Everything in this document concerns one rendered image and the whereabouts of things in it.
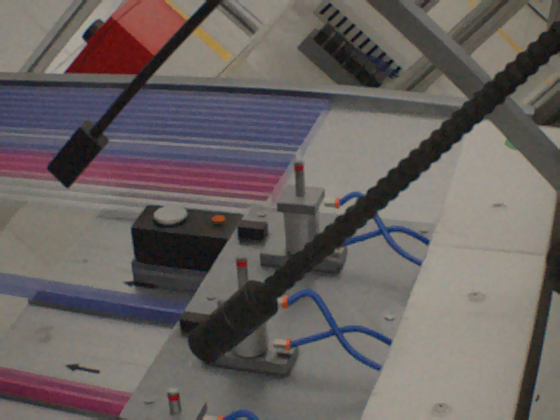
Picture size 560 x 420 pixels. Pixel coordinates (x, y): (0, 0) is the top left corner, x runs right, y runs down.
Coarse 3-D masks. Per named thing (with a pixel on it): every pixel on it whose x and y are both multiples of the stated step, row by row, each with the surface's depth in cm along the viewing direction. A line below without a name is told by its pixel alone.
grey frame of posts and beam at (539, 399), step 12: (552, 84) 108; (540, 96) 109; (552, 96) 106; (540, 108) 107; (552, 108) 107; (540, 120) 108; (552, 120) 109; (552, 300) 62; (552, 312) 61; (552, 324) 60; (552, 336) 59; (552, 348) 58; (552, 360) 57; (540, 372) 57; (552, 372) 55; (540, 384) 56; (552, 384) 54; (540, 396) 55; (552, 396) 53; (540, 408) 54; (552, 408) 53
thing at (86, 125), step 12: (84, 132) 74; (72, 144) 74; (84, 144) 74; (96, 144) 74; (60, 156) 75; (72, 156) 75; (84, 156) 74; (96, 156) 74; (48, 168) 76; (60, 168) 75; (72, 168) 75; (84, 168) 75; (60, 180) 76; (72, 180) 76
